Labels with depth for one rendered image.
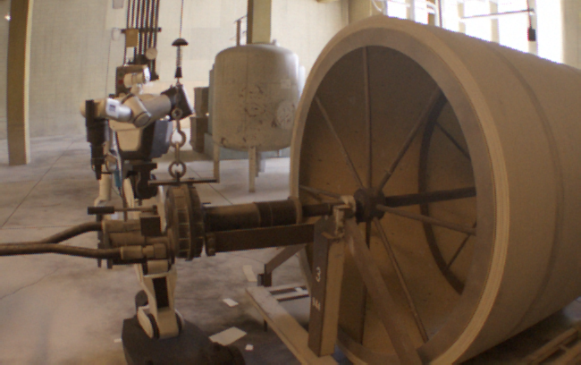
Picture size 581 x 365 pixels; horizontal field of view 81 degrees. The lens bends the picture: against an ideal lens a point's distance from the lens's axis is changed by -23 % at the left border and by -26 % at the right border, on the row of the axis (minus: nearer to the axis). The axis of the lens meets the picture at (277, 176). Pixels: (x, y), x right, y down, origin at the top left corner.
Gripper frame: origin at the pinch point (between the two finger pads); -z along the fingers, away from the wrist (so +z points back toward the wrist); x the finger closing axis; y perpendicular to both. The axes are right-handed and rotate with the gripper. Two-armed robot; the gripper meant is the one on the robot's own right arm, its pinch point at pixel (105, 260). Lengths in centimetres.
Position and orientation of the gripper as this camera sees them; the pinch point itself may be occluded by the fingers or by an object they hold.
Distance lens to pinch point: 220.3
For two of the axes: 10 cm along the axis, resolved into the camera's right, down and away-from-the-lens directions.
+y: 9.7, 0.0, -2.6
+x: -2.6, -0.9, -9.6
